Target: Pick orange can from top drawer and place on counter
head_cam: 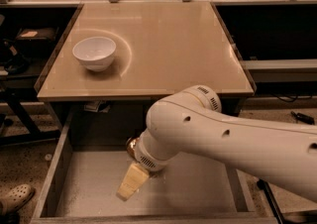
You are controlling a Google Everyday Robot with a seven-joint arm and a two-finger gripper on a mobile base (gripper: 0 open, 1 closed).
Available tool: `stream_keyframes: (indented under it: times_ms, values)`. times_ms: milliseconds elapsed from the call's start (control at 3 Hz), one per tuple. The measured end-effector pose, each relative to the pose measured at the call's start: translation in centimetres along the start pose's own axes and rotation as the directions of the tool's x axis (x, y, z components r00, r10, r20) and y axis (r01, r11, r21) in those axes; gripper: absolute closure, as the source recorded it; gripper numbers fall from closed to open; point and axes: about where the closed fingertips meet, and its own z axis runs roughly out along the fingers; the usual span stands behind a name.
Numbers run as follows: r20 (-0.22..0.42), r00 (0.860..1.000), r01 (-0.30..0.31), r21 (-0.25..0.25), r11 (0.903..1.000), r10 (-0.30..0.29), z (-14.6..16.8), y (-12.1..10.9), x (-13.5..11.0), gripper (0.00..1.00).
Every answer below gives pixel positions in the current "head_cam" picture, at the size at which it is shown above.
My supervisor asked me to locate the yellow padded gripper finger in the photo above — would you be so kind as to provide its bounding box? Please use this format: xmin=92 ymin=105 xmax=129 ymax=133
xmin=116 ymin=163 xmax=150 ymax=201

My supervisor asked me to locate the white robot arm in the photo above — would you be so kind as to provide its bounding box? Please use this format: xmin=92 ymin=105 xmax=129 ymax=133
xmin=117 ymin=85 xmax=317 ymax=202

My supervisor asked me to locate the open grey drawer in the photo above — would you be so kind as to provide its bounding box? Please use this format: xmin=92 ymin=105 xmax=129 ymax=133
xmin=32 ymin=102 xmax=277 ymax=224

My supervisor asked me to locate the counter cabinet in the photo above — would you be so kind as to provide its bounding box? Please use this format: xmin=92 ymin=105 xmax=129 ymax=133
xmin=36 ymin=2 xmax=255 ymax=119

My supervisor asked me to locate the beige foam clog shoe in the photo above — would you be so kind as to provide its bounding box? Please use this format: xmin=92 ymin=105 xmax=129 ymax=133
xmin=0 ymin=184 xmax=35 ymax=216

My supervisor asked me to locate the black bar on floor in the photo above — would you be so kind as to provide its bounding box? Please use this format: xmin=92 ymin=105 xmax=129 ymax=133
xmin=257 ymin=179 xmax=285 ymax=224

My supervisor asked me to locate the white ceramic bowl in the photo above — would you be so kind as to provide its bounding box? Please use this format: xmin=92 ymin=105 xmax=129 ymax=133
xmin=72 ymin=37 xmax=117 ymax=71

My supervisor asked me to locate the black case on shelf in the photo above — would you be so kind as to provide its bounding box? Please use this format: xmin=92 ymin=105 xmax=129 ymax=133
xmin=15 ymin=27 xmax=58 ymax=49

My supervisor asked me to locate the black plug on floor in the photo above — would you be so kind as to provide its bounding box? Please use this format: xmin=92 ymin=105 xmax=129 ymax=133
xmin=290 ymin=111 xmax=315 ymax=125

